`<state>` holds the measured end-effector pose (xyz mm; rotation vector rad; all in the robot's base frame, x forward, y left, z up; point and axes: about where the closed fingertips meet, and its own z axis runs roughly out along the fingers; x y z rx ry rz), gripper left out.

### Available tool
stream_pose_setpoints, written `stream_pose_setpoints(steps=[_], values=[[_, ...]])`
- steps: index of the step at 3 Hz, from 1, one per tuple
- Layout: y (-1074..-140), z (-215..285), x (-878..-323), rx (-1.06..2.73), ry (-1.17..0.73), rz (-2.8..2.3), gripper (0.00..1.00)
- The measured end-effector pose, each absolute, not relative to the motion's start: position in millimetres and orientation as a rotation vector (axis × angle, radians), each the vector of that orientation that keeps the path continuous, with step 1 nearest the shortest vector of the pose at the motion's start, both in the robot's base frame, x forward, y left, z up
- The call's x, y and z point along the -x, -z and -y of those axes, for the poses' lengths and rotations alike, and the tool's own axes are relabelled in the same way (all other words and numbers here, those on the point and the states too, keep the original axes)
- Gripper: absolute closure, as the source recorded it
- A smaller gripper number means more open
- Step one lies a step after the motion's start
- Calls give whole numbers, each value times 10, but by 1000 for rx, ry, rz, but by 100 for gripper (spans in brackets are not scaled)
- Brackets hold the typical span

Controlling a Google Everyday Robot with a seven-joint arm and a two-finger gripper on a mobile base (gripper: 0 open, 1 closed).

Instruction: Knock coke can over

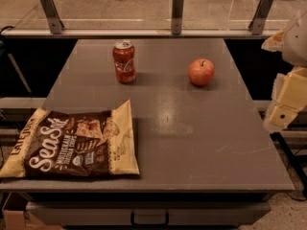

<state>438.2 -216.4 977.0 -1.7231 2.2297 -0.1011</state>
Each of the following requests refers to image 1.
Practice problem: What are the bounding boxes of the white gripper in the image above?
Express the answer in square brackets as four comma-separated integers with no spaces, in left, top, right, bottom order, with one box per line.
[261,11,307,133]

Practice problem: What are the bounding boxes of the red coke can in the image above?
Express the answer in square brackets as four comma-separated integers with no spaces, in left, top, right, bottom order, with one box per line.
[112,40,136,83]

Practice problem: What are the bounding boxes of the red apple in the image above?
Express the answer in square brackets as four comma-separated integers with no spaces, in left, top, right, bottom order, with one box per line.
[188,58,215,87]

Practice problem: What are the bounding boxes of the clear acrylic barrier panel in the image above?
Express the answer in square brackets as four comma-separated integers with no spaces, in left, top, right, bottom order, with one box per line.
[0,0,307,32]

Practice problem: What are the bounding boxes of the brown yellow chips bag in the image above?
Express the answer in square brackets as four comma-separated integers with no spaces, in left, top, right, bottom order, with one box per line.
[0,101,139,178]

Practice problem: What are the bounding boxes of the cardboard box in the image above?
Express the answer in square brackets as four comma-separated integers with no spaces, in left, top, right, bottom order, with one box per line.
[2,193,62,230]

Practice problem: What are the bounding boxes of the right metal bracket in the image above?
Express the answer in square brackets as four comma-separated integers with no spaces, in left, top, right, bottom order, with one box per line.
[248,0,274,35]

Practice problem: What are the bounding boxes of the left metal bracket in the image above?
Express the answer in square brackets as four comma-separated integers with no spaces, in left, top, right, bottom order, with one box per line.
[39,0,64,35]

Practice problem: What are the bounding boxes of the grey drawer with handle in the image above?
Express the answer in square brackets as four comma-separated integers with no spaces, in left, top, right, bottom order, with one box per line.
[27,201,271,227]

